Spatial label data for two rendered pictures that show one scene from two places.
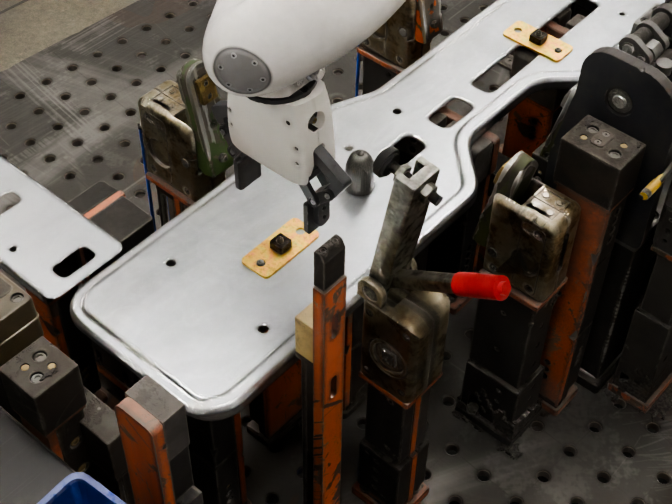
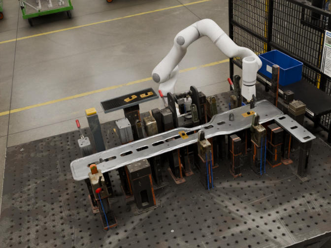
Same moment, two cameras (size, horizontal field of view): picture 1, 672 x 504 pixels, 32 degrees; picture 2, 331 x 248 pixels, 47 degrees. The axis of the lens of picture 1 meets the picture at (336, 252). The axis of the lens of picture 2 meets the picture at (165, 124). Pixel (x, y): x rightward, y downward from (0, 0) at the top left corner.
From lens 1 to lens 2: 2.98 m
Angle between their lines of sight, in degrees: 93
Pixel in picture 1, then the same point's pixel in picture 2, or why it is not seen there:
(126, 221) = (272, 126)
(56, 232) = (284, 122)
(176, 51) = (243, 233)
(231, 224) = not seen: hidden behind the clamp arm
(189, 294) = (264, 111)
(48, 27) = not seen: outside the picture
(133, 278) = (273, 114)
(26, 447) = not seen: hidden behind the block
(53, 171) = (284, 205)
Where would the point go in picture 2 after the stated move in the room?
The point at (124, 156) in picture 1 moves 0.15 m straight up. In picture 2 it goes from (265, 204) to (266, 186)
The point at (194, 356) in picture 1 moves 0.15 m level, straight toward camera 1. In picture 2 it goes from (266, 105) to (268, 93)
